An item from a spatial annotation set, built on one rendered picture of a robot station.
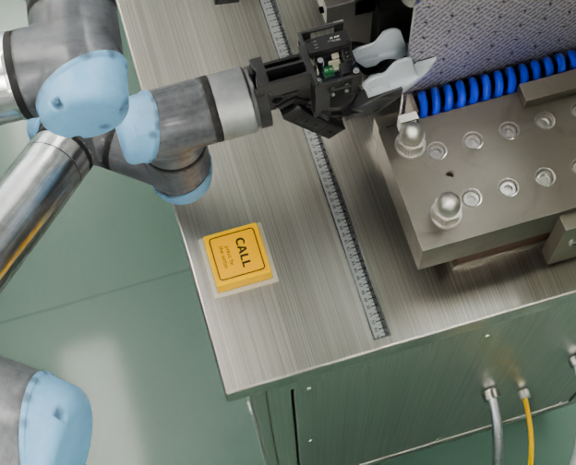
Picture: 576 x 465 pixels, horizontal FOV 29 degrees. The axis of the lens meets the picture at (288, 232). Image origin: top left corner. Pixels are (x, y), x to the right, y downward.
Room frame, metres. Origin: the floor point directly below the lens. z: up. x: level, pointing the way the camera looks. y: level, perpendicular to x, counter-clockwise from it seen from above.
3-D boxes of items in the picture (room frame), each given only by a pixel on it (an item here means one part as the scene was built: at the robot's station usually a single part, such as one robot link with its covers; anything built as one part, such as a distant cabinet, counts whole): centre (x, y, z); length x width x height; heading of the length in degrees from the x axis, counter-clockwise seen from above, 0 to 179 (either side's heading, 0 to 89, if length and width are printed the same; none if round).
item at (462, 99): (0.65, -0.26, 1.03); 0.21 x 0.04 x 0.03; 103
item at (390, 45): (0.66, -0.13, 1.11); 0.09 x 0.03 x 0.06; 104
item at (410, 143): (0.57, -0.15, 1.05); 0.04 x 0.04 x 0.04
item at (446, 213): (0.48, -0.18, 1.05); 0.04 x 0.04 x 0.04
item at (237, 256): (0.49, 0.06, 0.91); 0.07 x 0.07 x 0.02; 13
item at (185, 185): (0.59, 0.14, 1.01); 0.11 x 0.08 x 0.11; 65
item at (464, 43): (0.67, -0.26, 1.11); 0.23 x 0.01 x 0.18; 103
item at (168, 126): (0.58, 0.12, 1.11); 0.11 x 0.08 x 0.09; 103
